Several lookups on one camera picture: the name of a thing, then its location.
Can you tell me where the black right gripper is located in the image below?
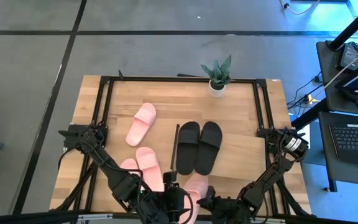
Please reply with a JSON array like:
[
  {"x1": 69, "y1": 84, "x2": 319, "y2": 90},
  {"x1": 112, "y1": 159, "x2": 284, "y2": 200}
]
[{"x1": 197, "y1": 185, "x2": 245, "y2": 224}]

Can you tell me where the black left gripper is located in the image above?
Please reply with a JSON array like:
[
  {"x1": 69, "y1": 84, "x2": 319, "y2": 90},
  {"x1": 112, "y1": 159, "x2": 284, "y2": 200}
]
[{"x1": 162, "y1": 171, "x2": 188, "y2": 224}]

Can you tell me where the pink foam slide sandal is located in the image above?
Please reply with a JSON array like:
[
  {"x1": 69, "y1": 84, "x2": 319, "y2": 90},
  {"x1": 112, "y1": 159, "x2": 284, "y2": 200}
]
[
  {"x1": 119, "y1": 157, "x2": 143, "y2": 187},
  {"x1": 135, "y1": 146, "x2": 165, "y2": 192},
  {"x1": 125, "y1": 102, "x2": 157, "y2": 147},
  {"x1": 178, "y1": 174, "x2": 210, "y2": 224}
]

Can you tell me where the black foam slide sandal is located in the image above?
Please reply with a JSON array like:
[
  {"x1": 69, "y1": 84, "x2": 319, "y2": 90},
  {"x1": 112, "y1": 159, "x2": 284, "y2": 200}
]
[
  {"x1": 194, "y1": 121, "x2": 223, "y2": 176},
  {"x1": 176, "y1": 121, "x2": 201, "y2": 175}
]

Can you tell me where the wooden shelf with black legs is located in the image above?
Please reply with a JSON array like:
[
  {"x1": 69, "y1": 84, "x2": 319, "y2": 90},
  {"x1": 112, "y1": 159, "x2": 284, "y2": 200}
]
[{"x1": 170, "y1": 123, "x2": 267, "y2": 187}]

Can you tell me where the snake plant in white pot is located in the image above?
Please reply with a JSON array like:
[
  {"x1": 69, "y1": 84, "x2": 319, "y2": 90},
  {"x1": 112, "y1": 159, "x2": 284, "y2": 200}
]
[{"x1": 200, "y1": 54, "x2": 234, "y2": 98}]

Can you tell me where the black metal pole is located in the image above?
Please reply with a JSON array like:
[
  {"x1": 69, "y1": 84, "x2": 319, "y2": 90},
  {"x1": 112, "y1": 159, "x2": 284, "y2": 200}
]
[
  {"x1": 327, "y1": 0, "x2": 358, "y2": 51},
  {"x1": 290, "y1": 98, "x2": 329, "y2": 131}
]

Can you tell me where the yellow plug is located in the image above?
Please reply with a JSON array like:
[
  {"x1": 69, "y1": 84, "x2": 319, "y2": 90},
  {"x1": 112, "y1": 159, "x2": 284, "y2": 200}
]
[{"x1": 305, "y1": 94, "x2": 320, "y2": 105}]

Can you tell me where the black rig beam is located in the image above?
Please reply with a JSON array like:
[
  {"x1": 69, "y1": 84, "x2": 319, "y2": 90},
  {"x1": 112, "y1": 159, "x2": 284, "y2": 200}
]
[{"x1": 0, "y1": 210, "x2": 358, "y2": 224}]

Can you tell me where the black keyboard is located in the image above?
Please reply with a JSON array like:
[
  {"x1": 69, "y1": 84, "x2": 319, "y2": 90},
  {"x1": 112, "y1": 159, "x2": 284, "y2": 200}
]
[{"x1": 328, "y1": 123, "x2": 358, "y2": 169}]

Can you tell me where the black side desk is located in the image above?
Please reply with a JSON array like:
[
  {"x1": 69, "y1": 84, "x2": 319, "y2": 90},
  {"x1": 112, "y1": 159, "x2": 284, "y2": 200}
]
[{"x1": 315, "y1": 40, "x2": 358, "y2": 192}]

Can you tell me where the black power adapter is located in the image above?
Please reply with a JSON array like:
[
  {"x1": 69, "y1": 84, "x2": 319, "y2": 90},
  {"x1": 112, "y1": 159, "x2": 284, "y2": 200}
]
[{"x1": 339, "y1": 43, "x2": 358, "y2": 71}]

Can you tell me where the black metal table frame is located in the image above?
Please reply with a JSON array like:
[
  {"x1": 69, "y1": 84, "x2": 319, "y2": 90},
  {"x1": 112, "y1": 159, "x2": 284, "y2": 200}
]
[{"x1": 50, "y1": 70, "x2": 312, "y2": 218}]

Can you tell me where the black floor cable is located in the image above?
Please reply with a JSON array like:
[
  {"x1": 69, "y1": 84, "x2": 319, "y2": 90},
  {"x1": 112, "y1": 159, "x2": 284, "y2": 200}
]
[{"x1": 287, "y1": 70, "x2": 323, "y2": 110}]

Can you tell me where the white floor cable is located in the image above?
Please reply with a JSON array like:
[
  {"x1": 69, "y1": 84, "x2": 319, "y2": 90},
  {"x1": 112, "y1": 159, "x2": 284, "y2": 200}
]
[{"x1": 278, "y1": 0, "x2": 321, "y2": 16}]

